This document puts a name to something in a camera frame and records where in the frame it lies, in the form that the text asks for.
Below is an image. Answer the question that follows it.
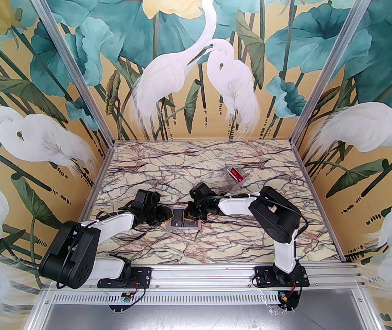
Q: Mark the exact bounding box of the grey metal base panel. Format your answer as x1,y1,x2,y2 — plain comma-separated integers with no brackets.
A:
28,303,379,330

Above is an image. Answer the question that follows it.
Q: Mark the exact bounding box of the aluminium frame post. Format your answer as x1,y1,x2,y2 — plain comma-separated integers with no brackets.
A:
292,0,384,143
21,0,116,143

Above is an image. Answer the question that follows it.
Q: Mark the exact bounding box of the aluminium table side rail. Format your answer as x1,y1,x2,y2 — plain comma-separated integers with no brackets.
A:
76,142,116,224
292,142,347,263

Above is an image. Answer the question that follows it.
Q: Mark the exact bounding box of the thin aluminium table rail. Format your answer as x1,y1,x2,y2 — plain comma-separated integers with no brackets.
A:
113,139,294,145

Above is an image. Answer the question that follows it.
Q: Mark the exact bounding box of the wide aluminium frame rail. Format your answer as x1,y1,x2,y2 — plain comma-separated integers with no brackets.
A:
41,265,368,290

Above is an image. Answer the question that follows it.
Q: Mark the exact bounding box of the perforated metal tray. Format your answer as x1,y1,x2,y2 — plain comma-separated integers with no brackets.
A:
43,290,358,306

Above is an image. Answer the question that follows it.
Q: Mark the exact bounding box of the clear plastic card box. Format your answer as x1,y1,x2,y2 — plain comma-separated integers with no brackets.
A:
221,164,247,192

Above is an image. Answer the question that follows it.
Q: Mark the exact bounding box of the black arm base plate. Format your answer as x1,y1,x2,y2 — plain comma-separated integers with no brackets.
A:
254,265,310,287
127,266,152,288

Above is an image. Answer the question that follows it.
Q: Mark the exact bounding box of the pink leather card holder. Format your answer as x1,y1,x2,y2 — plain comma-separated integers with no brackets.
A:
167,206,203,233

